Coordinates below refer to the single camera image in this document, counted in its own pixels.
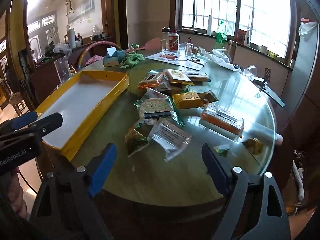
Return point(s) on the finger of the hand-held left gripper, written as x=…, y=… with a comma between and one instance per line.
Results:
x=22, y=120
x=48, y=123

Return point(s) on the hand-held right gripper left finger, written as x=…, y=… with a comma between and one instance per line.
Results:
x=103, y=167

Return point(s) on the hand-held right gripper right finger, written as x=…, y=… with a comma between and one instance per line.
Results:
x=215, y=168

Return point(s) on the yellow cardboard tray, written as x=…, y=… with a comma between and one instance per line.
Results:
x=80, y=102

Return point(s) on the orange cracker packet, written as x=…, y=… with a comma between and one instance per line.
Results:
x=150, y=81
x=221, y=121

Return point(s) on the person's left hand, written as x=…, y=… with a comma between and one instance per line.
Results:
x=19, y=195

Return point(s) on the small green snack packet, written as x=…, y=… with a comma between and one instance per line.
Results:
x=222, y=150

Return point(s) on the green leafy snack packet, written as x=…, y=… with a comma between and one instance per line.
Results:
x=136, y=140

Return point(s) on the small golden snack packet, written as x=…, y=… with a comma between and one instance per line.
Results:
x=253, y=146

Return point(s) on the clear white label packet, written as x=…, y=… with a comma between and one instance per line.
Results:
x=170, y=136

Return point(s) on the brown snack packet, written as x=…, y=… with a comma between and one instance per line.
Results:
x=208, y=96

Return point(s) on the golden yellow snack packet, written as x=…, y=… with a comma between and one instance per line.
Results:
x=187, y=100

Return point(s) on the green round cracker packet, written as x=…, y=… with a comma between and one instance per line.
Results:
x=153, y=107

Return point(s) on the colourful hula hoop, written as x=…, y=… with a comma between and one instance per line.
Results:
x=83, y=53

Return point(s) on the pink cloth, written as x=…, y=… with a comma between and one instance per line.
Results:
x=95, y=59

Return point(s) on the white thermos flask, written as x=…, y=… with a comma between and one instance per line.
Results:
x=70, y=38

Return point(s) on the white red snack packet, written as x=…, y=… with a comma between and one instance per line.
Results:
x=156, y=93

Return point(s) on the teal tissue box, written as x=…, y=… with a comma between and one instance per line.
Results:
x=112, y=56

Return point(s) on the blue edged biscuit packet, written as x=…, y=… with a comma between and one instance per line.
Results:
x=197, y=76

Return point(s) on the black knife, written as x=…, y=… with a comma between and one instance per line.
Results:
x=271, y=93

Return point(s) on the yellow label cracker packet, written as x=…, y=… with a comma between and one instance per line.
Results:
x=176, y=75

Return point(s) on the wine glass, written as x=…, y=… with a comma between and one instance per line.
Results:
x=250, y=71

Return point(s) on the green cloth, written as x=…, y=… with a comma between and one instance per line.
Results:
x=131, y=59

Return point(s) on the white plastic bag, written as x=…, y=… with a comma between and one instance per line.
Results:
x=221, y=57

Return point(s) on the green white snack bag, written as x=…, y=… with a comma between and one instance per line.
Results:
x=134, y=45

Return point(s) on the printed leaflet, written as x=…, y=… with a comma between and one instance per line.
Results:
x=175, y=58

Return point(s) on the small cardboard box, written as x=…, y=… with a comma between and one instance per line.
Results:
x=199, y=50

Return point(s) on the metal thermos cup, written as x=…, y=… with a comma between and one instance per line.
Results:
x=231, y=47

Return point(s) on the small glass bottle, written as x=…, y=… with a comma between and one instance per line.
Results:
x=189, y=47

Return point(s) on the white cup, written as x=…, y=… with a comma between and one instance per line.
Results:
x=264, y=49

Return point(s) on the pink fly swatter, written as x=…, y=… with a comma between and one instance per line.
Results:
x=153, y=45

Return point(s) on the green plastic bottle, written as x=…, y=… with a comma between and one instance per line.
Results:
x=221, y=36

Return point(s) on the white liquor bottle red label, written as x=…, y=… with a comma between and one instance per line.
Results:
x=174, y=41

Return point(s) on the grey refrigerator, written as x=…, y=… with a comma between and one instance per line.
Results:
x=303, y=62

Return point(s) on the clear jar black lid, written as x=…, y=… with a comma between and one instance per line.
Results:
x=166, y=38

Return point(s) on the white paper roll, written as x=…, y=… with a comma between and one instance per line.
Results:
x=209, y=25

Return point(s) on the window with grille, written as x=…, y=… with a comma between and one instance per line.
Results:
x=267, y=12
x=210, y=0

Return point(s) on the crumpled plastic bag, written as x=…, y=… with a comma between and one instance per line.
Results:
x=308, y=28

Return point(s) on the framed wall calligraphy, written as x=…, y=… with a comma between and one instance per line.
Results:
x=81, y=2

